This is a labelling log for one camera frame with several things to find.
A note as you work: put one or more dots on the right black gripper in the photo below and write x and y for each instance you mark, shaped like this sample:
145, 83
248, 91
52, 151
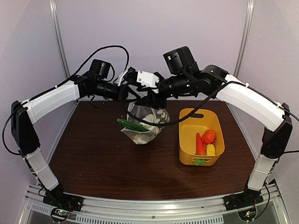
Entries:
154, 101

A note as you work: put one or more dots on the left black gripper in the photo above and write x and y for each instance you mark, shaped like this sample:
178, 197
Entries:
124, 88

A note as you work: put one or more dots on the clear dotted zip bag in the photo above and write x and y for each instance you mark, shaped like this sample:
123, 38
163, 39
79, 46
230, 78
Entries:
148, 116

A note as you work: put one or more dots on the orange toy pumpkin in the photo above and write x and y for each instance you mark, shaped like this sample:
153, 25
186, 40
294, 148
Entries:
208, 137

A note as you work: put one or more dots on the dark green toy cucumber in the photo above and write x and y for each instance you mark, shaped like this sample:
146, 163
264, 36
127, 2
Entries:
132, 126

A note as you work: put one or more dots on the red toy pepper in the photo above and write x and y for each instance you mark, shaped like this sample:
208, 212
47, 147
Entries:
200, 148

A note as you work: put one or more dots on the green leafy toy vegetable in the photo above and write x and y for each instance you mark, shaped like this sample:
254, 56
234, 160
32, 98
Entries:
199, 162

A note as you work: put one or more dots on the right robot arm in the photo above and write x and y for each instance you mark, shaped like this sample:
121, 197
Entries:
215, 82

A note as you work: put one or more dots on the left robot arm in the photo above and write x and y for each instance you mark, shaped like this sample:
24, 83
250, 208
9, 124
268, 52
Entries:
30, 111

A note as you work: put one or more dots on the yellow plastic basket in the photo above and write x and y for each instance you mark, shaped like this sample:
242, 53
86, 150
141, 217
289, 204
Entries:
199, 122

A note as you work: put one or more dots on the yellow toy corn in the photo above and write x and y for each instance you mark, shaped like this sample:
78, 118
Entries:
210, 150

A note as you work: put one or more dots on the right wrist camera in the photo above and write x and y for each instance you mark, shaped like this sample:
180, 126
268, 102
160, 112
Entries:
148, 80

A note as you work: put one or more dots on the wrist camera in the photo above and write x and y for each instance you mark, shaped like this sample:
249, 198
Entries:
129, 75
148, 80

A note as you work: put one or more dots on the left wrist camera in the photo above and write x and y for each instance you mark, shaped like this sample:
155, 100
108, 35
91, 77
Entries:
129, 75

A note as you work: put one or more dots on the right aluminium corner post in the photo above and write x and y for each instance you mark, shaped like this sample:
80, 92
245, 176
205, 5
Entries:
245, 37

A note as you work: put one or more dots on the aluminium corner post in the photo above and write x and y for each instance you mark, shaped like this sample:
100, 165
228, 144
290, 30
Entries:
245, 37
58, 37

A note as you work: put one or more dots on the left aluminium corner post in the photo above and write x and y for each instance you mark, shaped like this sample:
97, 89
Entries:
58, 37

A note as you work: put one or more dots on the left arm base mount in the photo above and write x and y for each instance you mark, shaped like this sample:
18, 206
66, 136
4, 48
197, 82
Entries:
65, 201

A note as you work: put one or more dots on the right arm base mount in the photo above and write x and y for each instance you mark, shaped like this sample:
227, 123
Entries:
243, 199

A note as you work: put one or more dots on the aluminium front rail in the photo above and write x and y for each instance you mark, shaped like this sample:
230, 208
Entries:
205, 210

